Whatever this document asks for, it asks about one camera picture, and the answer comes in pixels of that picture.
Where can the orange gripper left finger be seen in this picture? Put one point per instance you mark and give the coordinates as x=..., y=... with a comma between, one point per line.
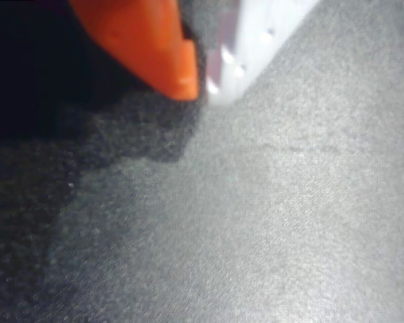
x=144, y=43

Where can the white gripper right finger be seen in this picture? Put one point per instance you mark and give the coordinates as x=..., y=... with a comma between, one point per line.
x=249, y=50

